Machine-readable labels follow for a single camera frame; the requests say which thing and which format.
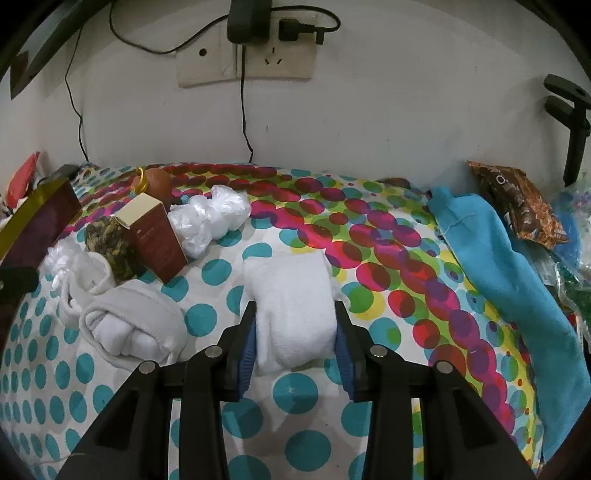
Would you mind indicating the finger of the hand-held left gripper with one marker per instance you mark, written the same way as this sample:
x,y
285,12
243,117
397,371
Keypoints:
x,y
18,279

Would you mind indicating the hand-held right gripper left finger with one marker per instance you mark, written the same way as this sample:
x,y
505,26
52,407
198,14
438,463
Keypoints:
x,y
244,364

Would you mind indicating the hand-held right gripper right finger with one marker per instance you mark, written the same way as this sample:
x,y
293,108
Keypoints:
x,y
344,364

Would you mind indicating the dark red storage box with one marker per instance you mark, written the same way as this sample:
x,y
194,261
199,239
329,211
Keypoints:
x,y
41,221

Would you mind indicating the white towel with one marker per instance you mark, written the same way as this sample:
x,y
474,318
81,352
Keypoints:
x,y
291,304

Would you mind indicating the grey-white sock pair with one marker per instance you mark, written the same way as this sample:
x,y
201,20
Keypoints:
x,y
134,323

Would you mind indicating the dark red cream-top box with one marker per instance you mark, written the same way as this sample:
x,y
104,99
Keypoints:
x,y
157,244

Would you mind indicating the crumpled white plastic bag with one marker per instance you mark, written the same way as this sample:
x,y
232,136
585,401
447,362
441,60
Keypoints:
x,y
60,258

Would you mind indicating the small white sock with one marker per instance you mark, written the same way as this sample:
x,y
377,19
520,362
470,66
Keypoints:
x,y
92,277

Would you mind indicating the red packet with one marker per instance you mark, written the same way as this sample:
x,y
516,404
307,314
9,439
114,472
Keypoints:
x,y
23,177

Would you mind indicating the polka dot bed sheet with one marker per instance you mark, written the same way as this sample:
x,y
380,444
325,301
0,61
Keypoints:
x,y
392,258

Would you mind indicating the dark grey object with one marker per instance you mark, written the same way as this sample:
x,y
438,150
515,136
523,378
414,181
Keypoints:
x,y
64,171

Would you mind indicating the white plastic bag bundle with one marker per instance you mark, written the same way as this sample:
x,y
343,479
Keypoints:
x,y
207,212

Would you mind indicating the brown toy figurine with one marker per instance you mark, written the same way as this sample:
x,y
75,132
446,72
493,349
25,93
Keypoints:
x,y
157,182

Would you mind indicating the blue cloth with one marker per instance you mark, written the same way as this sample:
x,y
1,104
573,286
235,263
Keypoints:
x,y
498,258

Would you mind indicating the dark cloth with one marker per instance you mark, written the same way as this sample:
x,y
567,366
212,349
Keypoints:
x,y
395,182

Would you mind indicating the brown snack packet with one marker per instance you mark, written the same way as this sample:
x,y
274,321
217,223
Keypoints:
x,y
517,203

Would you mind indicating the clear plastic bag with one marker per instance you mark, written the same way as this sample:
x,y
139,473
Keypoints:
x,y
572,217

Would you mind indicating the black power plug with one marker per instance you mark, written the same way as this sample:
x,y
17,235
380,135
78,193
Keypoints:
x,y
298,30

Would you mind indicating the black charger adapter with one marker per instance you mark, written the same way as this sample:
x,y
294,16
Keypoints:
x,y
249,21

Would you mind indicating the beige wall socket plate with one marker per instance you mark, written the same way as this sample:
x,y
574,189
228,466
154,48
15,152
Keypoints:
x,y
203,60
281,60

